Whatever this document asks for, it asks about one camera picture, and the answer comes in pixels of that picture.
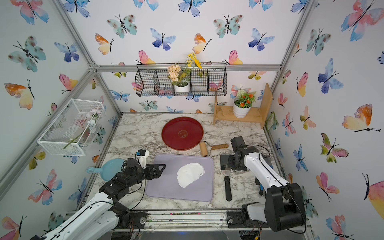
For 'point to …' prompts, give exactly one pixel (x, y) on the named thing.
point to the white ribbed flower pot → (240, 112)
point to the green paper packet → (271, 122)
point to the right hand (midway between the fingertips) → (234, 164)
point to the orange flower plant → (245, 99)
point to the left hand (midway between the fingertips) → (161, 164)
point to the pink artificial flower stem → (92, 115)
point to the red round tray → (182, 133)
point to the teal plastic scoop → (109, 168)
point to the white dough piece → (188, 173)
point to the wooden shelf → (225, 114)
